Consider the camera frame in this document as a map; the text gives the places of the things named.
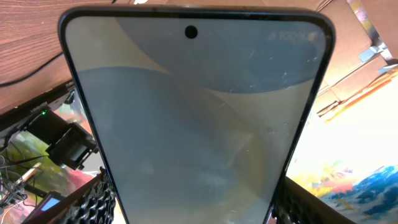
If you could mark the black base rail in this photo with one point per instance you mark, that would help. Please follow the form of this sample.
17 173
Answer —
52 99

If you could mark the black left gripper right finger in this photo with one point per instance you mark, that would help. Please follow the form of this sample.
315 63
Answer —
293 204

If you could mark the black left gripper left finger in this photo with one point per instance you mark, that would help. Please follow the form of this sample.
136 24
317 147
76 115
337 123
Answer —
92 203

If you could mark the blue Galaxy smartphone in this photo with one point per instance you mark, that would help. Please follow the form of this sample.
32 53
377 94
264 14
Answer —
196 110

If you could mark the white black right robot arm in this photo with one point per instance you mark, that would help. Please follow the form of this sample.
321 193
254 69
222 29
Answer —
68 143

